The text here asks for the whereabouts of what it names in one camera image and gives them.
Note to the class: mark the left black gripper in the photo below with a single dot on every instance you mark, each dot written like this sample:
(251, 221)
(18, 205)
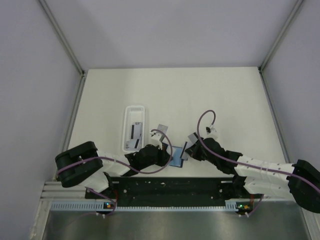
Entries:
(165, 157)

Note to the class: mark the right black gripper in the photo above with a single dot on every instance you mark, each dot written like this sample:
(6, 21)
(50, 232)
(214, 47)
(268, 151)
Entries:
(194, 151)

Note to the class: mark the blue card holder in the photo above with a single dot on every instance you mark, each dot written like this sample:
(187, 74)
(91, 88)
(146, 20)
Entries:
(178, 158)

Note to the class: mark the white plastic basket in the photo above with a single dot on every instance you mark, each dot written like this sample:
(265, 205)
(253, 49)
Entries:
(133, 113)

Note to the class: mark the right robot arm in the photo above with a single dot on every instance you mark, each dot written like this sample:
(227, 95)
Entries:
(299, 181)

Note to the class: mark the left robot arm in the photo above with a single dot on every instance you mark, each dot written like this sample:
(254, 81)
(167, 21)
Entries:
(85, 166)

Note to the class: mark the silver card near holder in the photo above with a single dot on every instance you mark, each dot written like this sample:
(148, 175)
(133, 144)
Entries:
(193, 138)

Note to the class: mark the lower cards in basket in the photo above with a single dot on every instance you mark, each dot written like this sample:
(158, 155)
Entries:
(132, 144)

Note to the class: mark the cards in basket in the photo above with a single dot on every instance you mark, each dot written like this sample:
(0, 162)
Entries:
(132, 144)
(136, 130)

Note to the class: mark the upper cards in basket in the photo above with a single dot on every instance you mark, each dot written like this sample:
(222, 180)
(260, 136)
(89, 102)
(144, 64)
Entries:
(136, 130)

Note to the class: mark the diamond print silver card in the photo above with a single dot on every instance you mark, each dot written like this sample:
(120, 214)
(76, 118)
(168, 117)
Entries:
(163, 128)

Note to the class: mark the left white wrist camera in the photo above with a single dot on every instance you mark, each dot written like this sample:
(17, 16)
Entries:
(156, 138)

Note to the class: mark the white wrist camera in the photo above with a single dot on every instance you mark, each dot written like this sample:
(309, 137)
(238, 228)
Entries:
(211, 132)
(156, 138)

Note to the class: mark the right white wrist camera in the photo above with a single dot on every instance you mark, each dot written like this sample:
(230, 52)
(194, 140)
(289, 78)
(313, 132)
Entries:
(211, 132)

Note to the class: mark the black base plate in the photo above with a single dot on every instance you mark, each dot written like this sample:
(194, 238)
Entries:
(176, 200)

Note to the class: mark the grey slotted cable duct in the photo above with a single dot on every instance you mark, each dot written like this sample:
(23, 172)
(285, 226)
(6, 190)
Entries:
(102, 206)

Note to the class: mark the left aluminium frame post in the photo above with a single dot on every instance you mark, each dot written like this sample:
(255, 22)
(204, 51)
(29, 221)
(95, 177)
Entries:
(61, 36)

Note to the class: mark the aluminium frame post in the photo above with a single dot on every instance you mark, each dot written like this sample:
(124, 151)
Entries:
(298, 5)
(61, 36)

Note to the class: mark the right aluminium frame post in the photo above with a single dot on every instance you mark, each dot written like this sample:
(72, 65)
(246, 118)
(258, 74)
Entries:
(298, 5)

